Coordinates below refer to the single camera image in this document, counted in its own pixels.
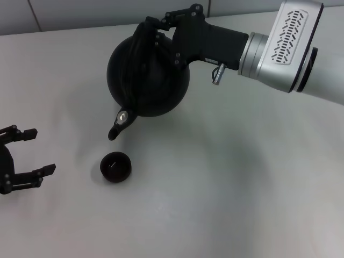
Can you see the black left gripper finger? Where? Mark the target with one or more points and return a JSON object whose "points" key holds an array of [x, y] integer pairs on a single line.
{"points": [[27, 180], [21, 135]]}

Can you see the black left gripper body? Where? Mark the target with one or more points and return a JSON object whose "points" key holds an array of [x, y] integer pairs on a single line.
{"points": [[6, 166]]}

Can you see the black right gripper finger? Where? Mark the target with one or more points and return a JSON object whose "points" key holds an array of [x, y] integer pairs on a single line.
{"points": [[165, 45], [172, 20]]}

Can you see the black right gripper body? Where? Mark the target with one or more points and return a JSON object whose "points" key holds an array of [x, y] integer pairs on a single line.
{"points": [[209, 43]]}

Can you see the black round teapot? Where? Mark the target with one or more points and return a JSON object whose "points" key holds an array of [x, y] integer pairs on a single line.
{"points": [[150, 91]]}

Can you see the small black teacup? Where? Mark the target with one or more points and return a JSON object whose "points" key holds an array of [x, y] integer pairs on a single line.
{"points": [[115, 174]]}

